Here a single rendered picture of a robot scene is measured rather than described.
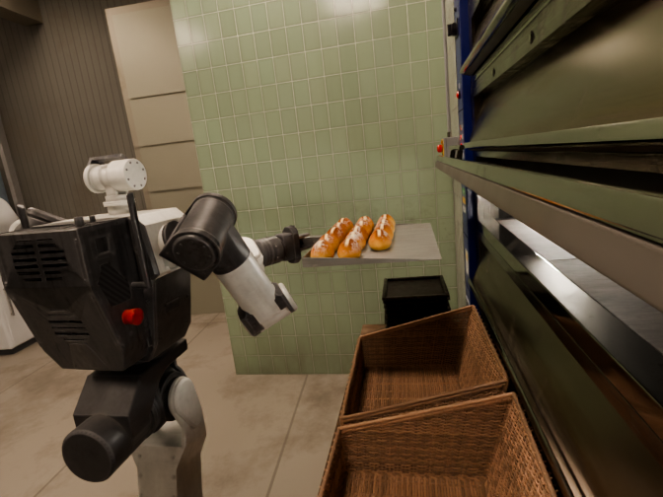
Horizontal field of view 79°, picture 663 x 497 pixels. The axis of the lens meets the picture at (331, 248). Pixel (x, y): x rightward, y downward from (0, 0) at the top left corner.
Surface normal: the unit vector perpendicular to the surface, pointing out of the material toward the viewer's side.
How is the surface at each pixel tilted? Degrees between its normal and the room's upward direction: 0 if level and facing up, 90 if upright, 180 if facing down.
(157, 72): 90
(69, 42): 90
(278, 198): 90
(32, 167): 90
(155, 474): 74
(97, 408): 44
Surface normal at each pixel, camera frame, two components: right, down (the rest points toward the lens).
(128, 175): 0.96, -0.05
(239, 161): -0.18, 0.23
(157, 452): -0.20, -0.05
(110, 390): -0.20, -0.54
